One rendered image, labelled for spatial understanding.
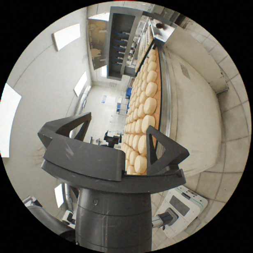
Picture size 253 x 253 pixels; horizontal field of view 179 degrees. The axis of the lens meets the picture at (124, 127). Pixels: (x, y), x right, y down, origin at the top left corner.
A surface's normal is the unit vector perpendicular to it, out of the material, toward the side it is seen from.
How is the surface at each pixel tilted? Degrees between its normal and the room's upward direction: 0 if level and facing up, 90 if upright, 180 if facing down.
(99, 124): 90
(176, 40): 90
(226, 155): 0
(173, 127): 90
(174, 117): 90
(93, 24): 115
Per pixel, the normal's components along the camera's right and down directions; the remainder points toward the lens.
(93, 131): 0.20, -0.22
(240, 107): -0.97, -0.19
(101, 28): 0.25, 0.97
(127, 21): -0.18, 0.98
